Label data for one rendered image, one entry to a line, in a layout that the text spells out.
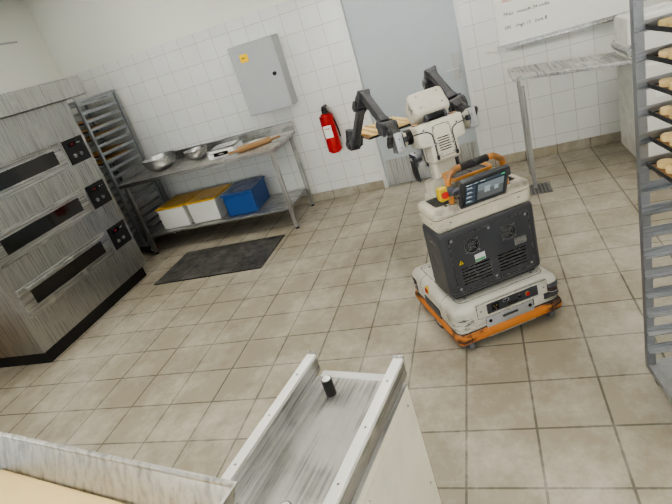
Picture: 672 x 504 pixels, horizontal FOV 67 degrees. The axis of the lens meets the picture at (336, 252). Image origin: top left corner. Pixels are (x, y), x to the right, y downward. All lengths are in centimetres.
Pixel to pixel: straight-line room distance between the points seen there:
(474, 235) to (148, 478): 217
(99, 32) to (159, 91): 87
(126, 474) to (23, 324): 386
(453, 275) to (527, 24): 316
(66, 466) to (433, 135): 236
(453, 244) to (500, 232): 26
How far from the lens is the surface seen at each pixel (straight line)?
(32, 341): 472
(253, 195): 549
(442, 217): 258
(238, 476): 137
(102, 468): 88
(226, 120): 604
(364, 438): 128
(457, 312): 275
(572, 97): 552
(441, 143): 286
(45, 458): 100
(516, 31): 534
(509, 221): 277
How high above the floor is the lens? 178
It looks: 23 degrees down
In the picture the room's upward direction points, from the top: 18 degrees counter-clockwise
